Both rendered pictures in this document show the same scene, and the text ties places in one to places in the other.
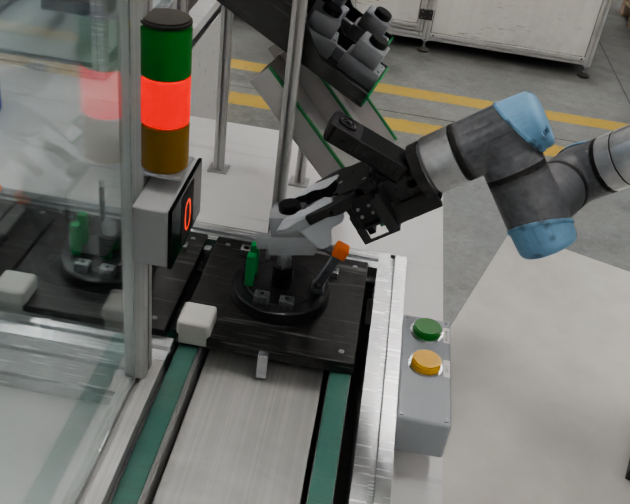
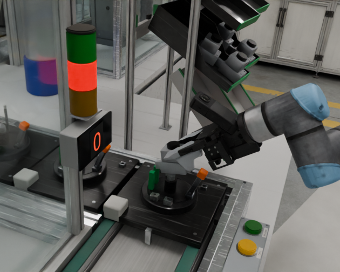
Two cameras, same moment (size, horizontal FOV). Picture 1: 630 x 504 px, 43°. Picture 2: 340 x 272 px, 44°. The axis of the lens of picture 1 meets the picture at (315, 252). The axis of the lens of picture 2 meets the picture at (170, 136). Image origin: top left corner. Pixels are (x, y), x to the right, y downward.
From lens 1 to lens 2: 21 cm
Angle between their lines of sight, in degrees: 14
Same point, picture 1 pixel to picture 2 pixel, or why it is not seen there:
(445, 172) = (258, 129)
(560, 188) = (332, 144)
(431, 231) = (280, 171)
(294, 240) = (174, 165)
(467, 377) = (281, 260)
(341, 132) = (198, 102)
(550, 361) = not seen: outside the picture
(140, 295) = (73, 186)
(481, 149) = (280, 116)
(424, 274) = (269, 195)
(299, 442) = not seen: outside the picture
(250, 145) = not seen: hidden behind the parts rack
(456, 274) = not seen: hidden behind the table
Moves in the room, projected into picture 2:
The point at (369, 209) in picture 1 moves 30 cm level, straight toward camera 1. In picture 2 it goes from (216, 149) to (162, 237)
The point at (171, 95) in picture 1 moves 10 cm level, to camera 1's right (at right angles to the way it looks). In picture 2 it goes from (81, 71) to (136, 81)
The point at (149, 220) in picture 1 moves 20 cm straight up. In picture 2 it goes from (67, 142) to (61, 29)
